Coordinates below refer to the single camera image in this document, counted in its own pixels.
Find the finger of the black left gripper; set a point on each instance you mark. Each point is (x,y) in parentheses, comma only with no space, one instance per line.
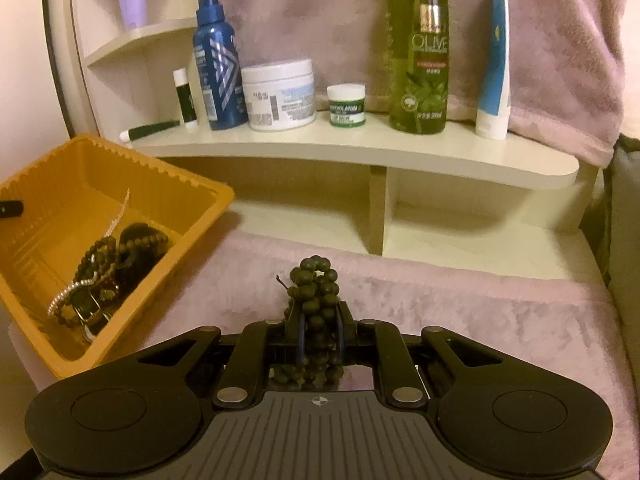
(11,208)

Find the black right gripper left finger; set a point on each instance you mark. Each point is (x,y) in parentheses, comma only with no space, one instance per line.
(230,371)

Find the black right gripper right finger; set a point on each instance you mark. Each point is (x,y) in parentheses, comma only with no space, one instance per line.
(410,369)

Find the orange plastic tray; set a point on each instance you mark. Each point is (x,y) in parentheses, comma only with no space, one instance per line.
(70,196)

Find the dark green small tube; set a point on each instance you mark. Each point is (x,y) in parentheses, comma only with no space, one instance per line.
(140,132)

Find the white corner shelf unit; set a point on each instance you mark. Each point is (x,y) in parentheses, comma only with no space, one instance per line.
(510,207)

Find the white green lip balm stick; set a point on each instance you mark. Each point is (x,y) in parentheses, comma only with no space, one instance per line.
(185,99)

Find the blue white lotion tube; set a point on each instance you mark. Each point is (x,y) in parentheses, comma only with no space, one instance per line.
(494,104)

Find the blue spray bottle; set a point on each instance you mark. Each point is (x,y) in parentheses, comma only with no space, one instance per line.
(219,67)

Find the white cream jar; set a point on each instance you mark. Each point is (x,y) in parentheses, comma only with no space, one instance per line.
(279,96)

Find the small green-label jar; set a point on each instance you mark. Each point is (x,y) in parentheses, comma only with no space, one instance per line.
(346,105)

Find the green olive oil bottle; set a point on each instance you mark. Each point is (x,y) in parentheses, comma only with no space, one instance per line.
(419,64)

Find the white mirror frame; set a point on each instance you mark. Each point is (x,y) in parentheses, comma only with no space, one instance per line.
(65,63)

